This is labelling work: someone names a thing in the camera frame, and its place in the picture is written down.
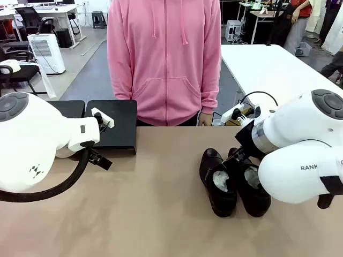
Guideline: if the white computer case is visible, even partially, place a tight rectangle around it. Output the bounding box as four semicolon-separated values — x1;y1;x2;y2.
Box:
226;20;242;43

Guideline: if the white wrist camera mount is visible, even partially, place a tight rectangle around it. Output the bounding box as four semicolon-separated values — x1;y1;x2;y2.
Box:
90;107;115;129
220;103;262;126

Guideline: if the person in pink hoodie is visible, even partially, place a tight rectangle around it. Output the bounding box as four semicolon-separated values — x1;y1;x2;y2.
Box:
107;0;222;127

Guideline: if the thick black left arm hose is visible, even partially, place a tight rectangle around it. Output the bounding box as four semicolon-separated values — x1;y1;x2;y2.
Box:
0;141;94;203

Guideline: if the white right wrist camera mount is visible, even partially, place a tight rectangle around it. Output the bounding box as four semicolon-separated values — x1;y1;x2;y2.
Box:
220;103;262;126

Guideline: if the seated person's dark leg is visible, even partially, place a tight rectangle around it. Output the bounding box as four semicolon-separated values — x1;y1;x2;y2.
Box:
320;50;343;86

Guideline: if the large white table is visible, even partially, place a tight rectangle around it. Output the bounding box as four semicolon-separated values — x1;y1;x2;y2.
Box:
221;44;343;108

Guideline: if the black perforated strap shoe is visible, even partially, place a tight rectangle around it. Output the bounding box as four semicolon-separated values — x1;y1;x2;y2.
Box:
199;148;238;218
227;147;272;218

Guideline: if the black office chair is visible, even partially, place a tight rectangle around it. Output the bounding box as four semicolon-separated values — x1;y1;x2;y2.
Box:
14;6;55;35
0;40;35;63
0;64;48;97

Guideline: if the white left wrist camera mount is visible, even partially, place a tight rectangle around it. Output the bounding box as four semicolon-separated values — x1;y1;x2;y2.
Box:
90;107;115;129

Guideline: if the thin black camera cable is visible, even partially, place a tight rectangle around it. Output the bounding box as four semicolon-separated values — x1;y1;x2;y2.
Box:
237;91;279;108

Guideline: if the person's pink sleeved right forearm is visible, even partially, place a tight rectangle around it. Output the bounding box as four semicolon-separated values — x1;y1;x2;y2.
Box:
107;53;135;101

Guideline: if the thick black arm hose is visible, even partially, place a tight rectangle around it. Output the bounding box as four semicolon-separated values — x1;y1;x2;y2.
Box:
0;141;94;203
317;175;343;210

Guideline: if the brown cardboard box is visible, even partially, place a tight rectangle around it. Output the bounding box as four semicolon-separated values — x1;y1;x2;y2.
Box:
227;107;255;126

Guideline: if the person's pink sleeved left forearm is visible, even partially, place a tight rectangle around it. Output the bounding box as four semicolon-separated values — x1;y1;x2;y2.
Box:
199;53;222;115

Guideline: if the white paper shoe stuffing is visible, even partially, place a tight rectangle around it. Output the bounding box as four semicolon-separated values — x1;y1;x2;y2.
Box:
213;170;230;192
244;165;261;190

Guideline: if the grey plastic stool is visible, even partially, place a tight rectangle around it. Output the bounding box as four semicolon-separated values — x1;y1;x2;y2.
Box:
92;10;105;29

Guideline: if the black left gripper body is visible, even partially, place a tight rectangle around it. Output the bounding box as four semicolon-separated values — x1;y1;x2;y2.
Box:
87;147;113;171

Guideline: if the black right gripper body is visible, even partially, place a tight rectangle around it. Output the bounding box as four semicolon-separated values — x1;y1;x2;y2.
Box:
235;120;266;161

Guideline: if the grey storage bin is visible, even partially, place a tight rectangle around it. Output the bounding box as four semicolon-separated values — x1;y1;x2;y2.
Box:
296;41;313;57

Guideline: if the person's left hand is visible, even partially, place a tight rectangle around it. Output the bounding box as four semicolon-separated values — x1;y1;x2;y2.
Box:
197;111;214;127

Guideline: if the thick black right arm hose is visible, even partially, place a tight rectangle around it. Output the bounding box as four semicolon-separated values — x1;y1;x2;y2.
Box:
317;175;343;210

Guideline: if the black computer tower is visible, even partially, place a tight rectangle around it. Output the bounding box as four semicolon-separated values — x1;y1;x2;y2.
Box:
56;28;72;49

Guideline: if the dark framed work table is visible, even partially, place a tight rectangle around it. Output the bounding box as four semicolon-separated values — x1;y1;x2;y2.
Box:
238;1;292;45

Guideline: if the white hanging garment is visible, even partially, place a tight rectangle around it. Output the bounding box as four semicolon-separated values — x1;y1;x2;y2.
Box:
320;0;343;56

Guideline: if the white air purifier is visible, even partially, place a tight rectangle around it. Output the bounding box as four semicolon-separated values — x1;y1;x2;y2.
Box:
27;33;66;75

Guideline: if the cream hanging garment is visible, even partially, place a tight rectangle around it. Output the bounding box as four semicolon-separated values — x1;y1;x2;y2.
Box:
305;0;329;33

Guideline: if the black wire frame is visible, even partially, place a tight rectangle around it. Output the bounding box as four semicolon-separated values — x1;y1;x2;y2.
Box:
212;111;228;126

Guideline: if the white plastic bag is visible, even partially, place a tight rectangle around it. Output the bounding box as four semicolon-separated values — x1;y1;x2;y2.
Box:
34;63;57;99

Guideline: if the white cloth bundle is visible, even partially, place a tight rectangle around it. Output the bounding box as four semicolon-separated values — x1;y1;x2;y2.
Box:
0;60;21;74

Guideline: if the white office desk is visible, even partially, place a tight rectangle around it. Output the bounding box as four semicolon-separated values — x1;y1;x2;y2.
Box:
0;4;86;49

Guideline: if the mannequin in red top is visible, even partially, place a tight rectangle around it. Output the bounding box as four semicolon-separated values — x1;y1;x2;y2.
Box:
284;0;314;55

